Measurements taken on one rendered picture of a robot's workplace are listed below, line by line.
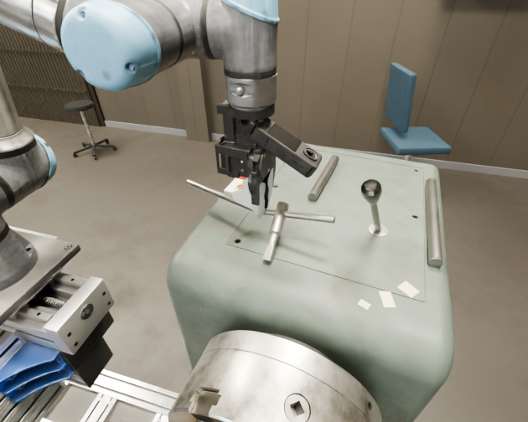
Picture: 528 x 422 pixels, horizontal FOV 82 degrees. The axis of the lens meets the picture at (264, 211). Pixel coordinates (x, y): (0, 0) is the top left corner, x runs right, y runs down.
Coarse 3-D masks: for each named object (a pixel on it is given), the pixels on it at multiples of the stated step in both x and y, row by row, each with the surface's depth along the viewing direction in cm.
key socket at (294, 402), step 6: (288, 396) 39; (294, 396) 39; (300, 396) 39; (288, 402) 38; (294, 402) 38; (300, 402) 38; (306, 402) 38; (288, 408) 38; (294, 408) 40; (300, 408) 38; (306, 408) 38; (288, 414) 37; (294, 414) 40; (300, 414) 39; (306, 414) 37; (294, 420) 37; (300, 420) 37; (306, 420) 37
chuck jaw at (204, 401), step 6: (198, 396) 42; (204, 396) 42; (210, 396) 41; (216, 396) 40; (198, 402) 41; (204, 402) 41; (210, 402) 40; (216, 402) 40; (198, 408) 40; (204, 408) 40; (210, 408) 39; (198, 414) 40; (204, 414) 39; (198, 420) 41; (204, 420) 40; (210, 420) 39
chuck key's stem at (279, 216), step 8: (280, 208) 56; (280, 216) 55; (272, 224) 55; (280, 224) 55; (272, 232) 54; (280, 232) 55; (272, 240) 54; (272, 248) 53; (264, 256) 53; (272, 256) 53
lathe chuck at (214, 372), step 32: (224, 352) 46; (192, 384) 44; (224, 384) 41; (256, 384) 40; (288, 384) 39; (320, 384) 40; (192, 416) 41; (224, 416) 37; (256, 416) 37; (320, 416) 38; (352, 416) 40
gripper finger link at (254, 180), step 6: (258, 168) 49; (252, 174) 48; (258, 174) 49; (252, 180) 49; (258, 180) 50; (252, 186) 50; (258, 186) 50; (252, 192) 51; (258, 192) 51; (252, 198) 53; (258, 198) 52; (258, 204) 53
